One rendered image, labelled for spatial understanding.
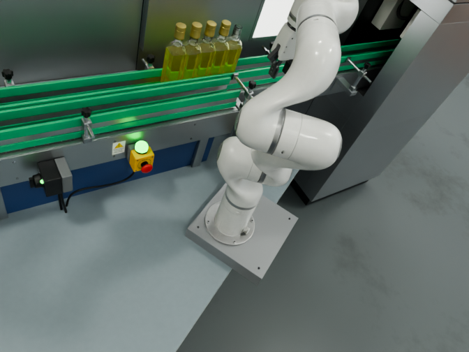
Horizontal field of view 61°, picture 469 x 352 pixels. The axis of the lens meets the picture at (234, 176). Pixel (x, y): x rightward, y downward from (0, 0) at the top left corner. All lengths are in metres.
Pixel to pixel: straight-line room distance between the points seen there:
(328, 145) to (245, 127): 0.17
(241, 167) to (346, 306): 1.56
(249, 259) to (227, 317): 0.82
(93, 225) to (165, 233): 0.25
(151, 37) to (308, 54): 0.84
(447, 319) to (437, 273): 0.32
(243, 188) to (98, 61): 0.69
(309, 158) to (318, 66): 0.18
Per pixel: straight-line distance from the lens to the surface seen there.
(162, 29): 1.53
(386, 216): 3.13
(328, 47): 0.80
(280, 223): 1.58
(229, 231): 1.45
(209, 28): 1.44
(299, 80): 0.79
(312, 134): 0.81
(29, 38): 1.44
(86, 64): 1.55
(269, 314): 2.33
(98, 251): 1.46
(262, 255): 1.49
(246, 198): 1.28
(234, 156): 1.16
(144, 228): 1.51
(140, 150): 1.38
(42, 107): 1.33
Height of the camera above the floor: 2.03
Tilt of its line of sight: 48 degrees down
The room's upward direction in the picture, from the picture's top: 24 degrees clockwise
